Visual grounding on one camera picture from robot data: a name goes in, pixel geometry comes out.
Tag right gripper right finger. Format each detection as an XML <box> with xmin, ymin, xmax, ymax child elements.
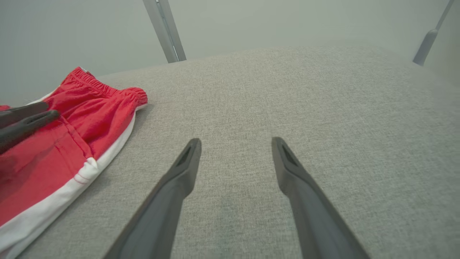
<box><xmin>271</xmin><ymin>137</ymin><xmax>371</xmax><ymax>259</ymax></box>

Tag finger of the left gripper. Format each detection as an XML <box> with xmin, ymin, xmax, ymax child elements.
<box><xmin>0</xmin><ymin>110</ymin><xmax>60</xmax><ymax>154</ymax></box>
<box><xmin>0</xmin><ymin>101</ymin><xmax>50</xmax><ymax>129</ymax></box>

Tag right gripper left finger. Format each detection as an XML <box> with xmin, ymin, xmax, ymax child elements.
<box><xmin>103</xmin><ymin>138</ymin><xmax>202</xmax><ymax>259</ymax></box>

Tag red shorts with white stripe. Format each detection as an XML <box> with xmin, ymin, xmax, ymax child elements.
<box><xmin>0</xmin><ymin>67</ymin><xmax>148</xmax><ymax>259</ymax></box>

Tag grey fabric sofa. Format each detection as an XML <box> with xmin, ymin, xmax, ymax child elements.
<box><xmin>0</xmin><ymin>43</ymin><xmax>460</xmax><ymax>259</ymax></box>

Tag grey stand leg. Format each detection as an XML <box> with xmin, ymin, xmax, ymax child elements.
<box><xmin>412</xmin><ymin>0</ymin><xmax>455</xmax><ymax>67</ymax></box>

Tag metal frame post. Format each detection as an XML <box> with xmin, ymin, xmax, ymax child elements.
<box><xmin>143</xmin><ymin>0</ymin><xmax>187</xmax><ymax>64</ymax></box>

